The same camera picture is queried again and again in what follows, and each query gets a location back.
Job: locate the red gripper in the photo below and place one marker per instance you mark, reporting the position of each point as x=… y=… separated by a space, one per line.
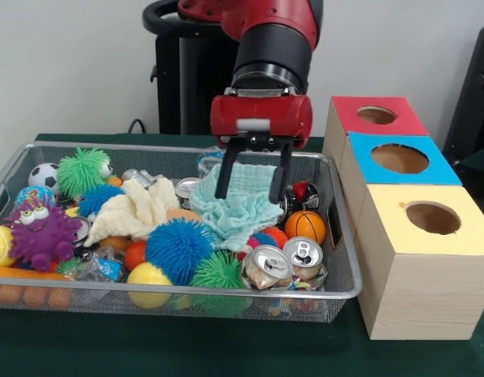
x=261 y=118

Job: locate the mint green cloth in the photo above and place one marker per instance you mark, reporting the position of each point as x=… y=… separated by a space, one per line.
x=246 y=216

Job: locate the silver drink can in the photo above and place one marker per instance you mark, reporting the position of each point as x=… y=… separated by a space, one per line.
x=267 y=269

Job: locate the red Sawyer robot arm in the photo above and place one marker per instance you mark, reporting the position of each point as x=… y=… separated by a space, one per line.
x=273 y=43

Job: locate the shallow silver mesh bin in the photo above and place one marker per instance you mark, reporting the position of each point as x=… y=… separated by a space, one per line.
x=328 y=310

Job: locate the wooden box with three holes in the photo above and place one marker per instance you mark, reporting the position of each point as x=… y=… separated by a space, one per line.
x=422 y=298

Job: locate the small orange basketball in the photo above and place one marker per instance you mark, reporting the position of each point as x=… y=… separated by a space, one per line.
x=305 y=228

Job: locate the blue spiky ball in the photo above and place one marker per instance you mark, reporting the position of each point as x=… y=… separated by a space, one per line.
x=179 y=249

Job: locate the cream cloth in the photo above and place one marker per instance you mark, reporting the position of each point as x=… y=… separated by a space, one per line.
x=140 y=212

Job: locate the green spiky ball with eyes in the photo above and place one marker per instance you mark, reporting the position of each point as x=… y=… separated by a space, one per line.
x=81 y=170

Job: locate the dark green table cloth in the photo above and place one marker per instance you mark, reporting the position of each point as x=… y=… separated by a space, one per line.
x=226 y=353
x=483 y=157

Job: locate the small soccer ball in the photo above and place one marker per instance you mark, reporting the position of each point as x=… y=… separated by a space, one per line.
x=41 y=174

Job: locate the purple spiky monster toy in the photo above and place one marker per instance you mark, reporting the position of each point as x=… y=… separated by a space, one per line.
x=41 y=235

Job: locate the orange toy building block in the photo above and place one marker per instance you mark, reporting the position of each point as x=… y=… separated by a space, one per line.
x=34 y=296

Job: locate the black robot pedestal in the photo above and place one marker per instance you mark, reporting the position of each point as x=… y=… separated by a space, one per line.
x=187 y=98

